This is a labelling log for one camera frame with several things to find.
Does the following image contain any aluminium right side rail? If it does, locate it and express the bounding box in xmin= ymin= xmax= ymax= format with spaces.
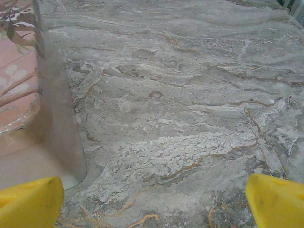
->
xmin=276 ymin=0 xmax=304 ymax=27

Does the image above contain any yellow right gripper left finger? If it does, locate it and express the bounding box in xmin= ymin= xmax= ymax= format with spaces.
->
xmin=0 ymin=176 xmax=65 ymax=228

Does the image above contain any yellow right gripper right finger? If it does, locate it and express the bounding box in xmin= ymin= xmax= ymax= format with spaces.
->
xmin=245 ymin=173 xmax=304 ymax=228

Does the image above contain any orange pink snack bag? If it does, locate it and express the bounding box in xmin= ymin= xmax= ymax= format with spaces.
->
xmin=0 ymin=0 xmax=86 ymax=190

